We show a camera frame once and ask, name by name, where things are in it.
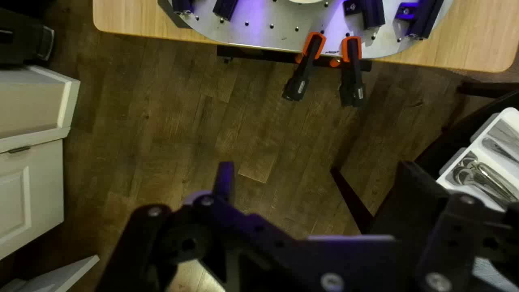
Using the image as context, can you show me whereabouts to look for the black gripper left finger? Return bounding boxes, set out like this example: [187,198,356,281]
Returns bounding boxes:
[96,162,236,292]

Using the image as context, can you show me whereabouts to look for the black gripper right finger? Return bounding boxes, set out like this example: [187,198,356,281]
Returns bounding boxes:
[372,162,519,292]

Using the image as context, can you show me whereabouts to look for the metal tongs in tray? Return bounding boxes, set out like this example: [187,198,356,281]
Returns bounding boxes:
[453,159,519,203]

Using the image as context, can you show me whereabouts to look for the white cutlery tray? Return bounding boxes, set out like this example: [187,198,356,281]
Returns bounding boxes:
[437,107,519,211]

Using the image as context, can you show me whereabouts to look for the orange black clamp right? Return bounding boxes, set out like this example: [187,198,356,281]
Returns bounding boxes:
[340,36,364,107]

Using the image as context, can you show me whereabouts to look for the orange black clamp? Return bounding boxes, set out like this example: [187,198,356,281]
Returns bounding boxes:
[283,32,327,101]
[340,36,364,107]

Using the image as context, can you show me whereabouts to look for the white cabinet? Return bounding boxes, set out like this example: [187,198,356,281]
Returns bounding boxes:
[0,67,82,260]

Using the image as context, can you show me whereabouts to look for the orange black clamp left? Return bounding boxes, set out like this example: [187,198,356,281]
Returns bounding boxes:
[283,32,327,101]

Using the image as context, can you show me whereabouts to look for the light wooden table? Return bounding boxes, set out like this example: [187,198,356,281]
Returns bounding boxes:
[93,0,519,73]

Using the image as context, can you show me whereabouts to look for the round grey robot base plate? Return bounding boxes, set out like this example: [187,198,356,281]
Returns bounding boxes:
[158,0,455,58]

